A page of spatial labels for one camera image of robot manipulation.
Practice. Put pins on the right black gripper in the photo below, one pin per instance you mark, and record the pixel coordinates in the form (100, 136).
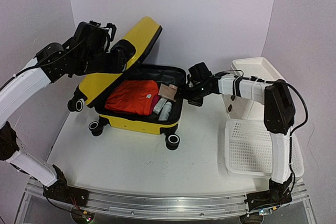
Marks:
(191, 93)

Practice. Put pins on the white bottle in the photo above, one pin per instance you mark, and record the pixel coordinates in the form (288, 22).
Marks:
(165, 112)

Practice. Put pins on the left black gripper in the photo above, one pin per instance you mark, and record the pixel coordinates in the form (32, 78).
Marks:
(115, 64)

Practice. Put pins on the pink garment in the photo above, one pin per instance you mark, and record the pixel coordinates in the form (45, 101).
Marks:
(154, 102)

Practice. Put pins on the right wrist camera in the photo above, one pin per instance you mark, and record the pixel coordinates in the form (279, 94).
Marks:
(191, 82)

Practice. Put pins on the yellow cartoon print suitcase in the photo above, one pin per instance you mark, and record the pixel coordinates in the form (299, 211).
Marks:
(95, 88)

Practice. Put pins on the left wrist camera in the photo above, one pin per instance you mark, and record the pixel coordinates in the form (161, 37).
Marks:
(105, 33)

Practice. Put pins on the white perforated plastic basket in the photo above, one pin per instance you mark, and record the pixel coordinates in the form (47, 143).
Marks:
(248, 149)

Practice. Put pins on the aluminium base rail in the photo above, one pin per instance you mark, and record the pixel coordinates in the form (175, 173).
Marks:
(181, 208)

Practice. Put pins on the orange garment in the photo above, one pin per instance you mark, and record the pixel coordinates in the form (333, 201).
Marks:
(133, 97)

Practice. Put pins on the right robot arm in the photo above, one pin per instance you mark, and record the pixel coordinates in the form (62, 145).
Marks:
(279, 113)

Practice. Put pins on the white cosmetic tube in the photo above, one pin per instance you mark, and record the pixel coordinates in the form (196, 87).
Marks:
(159, 106)

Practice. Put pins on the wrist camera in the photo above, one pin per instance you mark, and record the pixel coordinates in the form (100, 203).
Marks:
(105, 33)
(191, 82)

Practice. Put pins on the brown flat pouch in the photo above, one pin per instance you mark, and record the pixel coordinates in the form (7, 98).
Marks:
(168, 92)

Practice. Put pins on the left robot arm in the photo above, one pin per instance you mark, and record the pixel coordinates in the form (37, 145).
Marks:
(86, 52)

